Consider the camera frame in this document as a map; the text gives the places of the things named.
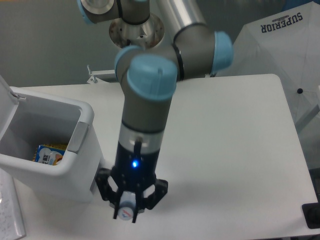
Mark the black device at edge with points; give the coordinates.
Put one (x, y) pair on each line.
(311, 212)

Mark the white metal mounting bracket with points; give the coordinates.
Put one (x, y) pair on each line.
(99, 76)

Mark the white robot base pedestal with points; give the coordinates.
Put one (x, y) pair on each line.
(146, 35)

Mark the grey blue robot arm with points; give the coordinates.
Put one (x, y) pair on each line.
(148, 78)

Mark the white umbrella with lettering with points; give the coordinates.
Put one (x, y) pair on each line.
(286, 44)

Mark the white plastic trash can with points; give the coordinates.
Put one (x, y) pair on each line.
(48, 142)

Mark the clear plastic bottle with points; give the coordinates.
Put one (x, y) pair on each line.
(127, 205)

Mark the blue yellow snack packet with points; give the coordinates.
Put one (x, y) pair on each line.
(49, 154)

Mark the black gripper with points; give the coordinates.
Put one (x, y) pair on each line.
(129, 172)

